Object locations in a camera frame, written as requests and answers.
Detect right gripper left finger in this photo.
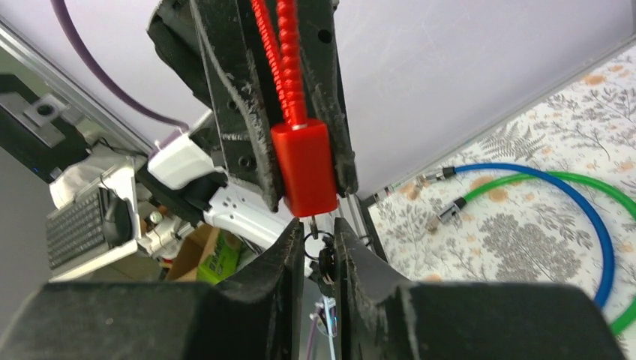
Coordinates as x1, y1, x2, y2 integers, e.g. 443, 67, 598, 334
1, 219, 305, 359

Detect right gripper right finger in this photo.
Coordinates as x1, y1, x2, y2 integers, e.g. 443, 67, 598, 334
334, 217, 623, 359

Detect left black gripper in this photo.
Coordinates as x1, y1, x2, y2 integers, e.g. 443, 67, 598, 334
147, 0, 281, 212

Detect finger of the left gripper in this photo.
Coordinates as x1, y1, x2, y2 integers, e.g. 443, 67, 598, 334
298, 1, 359, 197

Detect red cable padlock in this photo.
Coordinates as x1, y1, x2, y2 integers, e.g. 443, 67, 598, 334
250, 1, 338, 218

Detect silver keys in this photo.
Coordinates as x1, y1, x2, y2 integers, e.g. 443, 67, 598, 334
302, 213, 335, 287

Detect blue cable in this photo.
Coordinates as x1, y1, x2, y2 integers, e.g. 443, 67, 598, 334
415, 163, 616, 310

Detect green cable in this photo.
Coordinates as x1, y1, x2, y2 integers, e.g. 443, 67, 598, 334
427, 171, 636, 336

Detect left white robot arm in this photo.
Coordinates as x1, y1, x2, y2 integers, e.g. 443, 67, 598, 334
142, 1, 359, 249

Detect green cardboard box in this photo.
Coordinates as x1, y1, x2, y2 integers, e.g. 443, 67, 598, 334
196, 230, 242, 284

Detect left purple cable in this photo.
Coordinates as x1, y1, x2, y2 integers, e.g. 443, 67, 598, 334
49, 0, 191, 150

